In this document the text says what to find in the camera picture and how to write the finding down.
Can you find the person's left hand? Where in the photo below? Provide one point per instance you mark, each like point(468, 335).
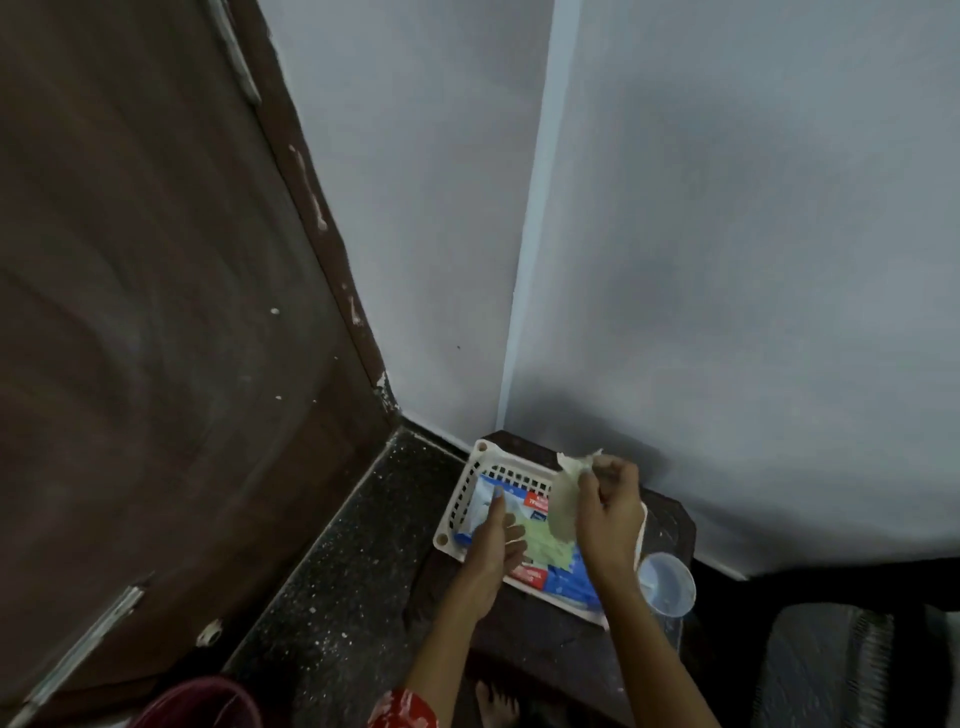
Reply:
point(487, 551)

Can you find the person's right hand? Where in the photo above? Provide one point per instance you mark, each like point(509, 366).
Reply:
point(611, 521)

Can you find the person's right thumb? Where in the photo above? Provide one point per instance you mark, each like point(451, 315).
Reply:
point(586, 491)

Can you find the person's left thumb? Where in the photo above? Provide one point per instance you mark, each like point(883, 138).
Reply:
point(498, 510)

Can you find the pale green plastic glove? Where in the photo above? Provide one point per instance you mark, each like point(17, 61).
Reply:
point(564, 502)

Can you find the person's left forearm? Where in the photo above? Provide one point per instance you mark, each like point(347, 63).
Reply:
point(450, 645)

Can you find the person's right forearm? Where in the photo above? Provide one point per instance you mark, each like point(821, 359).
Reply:
point(649, 652)

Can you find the white plastic basket tray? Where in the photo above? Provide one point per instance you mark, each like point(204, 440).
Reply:
point(465, 502)

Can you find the pale green glove stack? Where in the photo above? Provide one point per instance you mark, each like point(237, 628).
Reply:
point(544, 544)

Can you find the blue and red glove packet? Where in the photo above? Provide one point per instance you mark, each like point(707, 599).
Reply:
point(559, 585)

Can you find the clear plastic cup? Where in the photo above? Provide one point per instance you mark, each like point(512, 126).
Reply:
point(666, 585)

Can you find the dark brown wooden stool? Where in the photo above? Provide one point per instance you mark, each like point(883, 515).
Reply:
point(540, 645)

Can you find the person's foot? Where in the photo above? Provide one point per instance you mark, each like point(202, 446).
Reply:
point(496, 706)

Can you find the black chair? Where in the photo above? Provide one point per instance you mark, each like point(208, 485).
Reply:
point(750, 637)

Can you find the red patterned sleeve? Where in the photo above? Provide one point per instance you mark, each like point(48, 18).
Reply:
point(401, 711)

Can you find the grey striped cloth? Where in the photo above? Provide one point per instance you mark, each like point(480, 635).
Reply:
point(862, 667)

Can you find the red plastic bucket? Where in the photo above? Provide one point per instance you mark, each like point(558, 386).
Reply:
point(199, 705)

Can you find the brown wooden door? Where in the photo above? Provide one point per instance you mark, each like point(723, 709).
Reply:
point(150, 337)

